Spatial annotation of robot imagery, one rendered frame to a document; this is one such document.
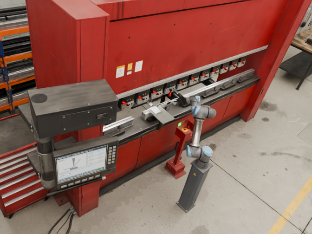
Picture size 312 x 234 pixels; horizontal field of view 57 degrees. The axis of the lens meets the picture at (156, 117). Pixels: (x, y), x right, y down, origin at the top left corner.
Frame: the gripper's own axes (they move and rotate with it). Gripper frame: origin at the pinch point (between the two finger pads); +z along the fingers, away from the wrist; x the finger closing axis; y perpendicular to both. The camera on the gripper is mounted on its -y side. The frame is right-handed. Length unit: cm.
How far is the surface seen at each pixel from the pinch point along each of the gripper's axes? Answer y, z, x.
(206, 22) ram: -77, -60, 18
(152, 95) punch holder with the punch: -27.3, 2.3, -33.5
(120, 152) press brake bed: 15, 42, -78
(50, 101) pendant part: -102, -11, -171
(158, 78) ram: -45, -9, -30
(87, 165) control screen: -46, -3, -165
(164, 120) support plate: 2.9, -3.6, -39.9
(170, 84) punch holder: -27.1, -11.7, -11.8
